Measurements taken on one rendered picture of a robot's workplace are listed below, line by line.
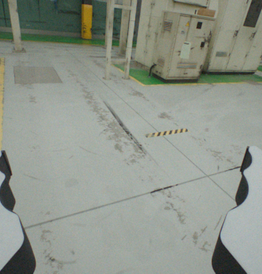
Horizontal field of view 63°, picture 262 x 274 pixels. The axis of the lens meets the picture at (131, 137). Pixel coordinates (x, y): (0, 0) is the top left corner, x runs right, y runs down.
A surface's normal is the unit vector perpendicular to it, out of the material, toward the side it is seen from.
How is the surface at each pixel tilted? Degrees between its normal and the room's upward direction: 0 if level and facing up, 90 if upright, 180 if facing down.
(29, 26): 90
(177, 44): 90
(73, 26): 90
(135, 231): 0
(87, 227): 0
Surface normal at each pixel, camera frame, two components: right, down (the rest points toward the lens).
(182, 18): 0.44, 0.50
